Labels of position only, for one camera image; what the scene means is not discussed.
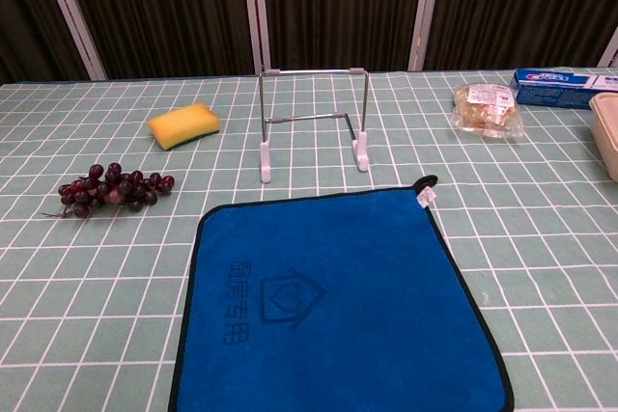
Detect blue cloth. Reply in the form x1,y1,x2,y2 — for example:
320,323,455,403
167,174,514,412

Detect white screen frame post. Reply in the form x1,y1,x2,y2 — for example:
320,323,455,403
597,28,618,69
407,0,446,71
34,0,108,81
239,0,272,76

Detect beige lidded lunch box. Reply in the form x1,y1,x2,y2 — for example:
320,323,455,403
587,92,618,184

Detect green checked tablecloth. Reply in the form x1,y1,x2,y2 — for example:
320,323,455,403
0,66,618,412

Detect blue toothpaste box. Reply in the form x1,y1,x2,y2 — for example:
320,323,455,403
511,68,618,109

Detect yellow sponge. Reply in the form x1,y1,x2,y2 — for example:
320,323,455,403
147,101,222,151

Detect bunch of dark red grapes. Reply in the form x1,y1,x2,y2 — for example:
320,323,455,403
41,163,176,220

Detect metal wire rack white feet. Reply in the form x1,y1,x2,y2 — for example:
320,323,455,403
257,67,373,184

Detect bread in clear plastic bag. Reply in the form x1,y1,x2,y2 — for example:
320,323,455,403
451,83,525,144

